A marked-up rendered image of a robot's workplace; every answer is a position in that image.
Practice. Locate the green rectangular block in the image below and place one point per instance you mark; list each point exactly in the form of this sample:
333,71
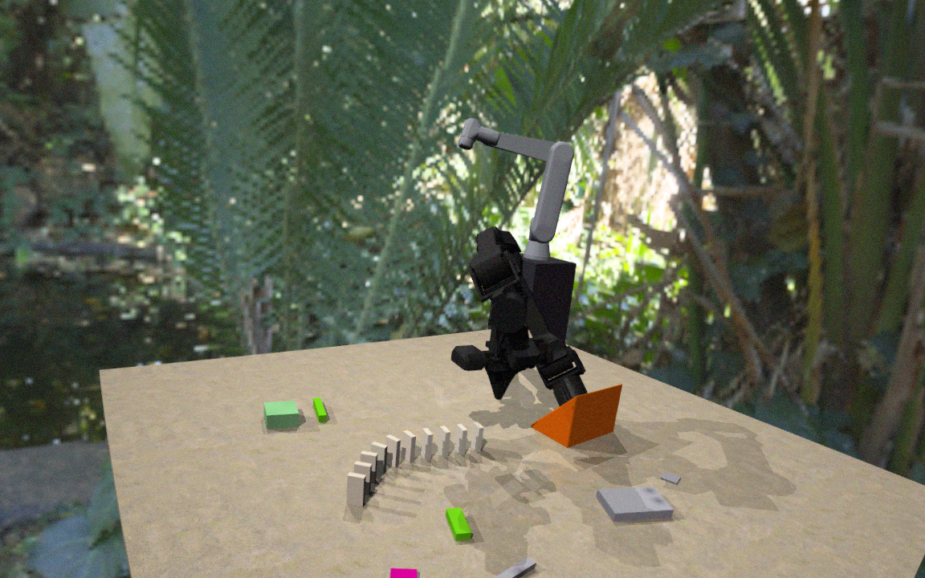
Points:
281,414
458,524

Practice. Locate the magenta rectangular block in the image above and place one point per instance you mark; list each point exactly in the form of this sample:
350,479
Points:
403,573

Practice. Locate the green rectangular bar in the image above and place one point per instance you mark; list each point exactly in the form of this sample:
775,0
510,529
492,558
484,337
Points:
320,412

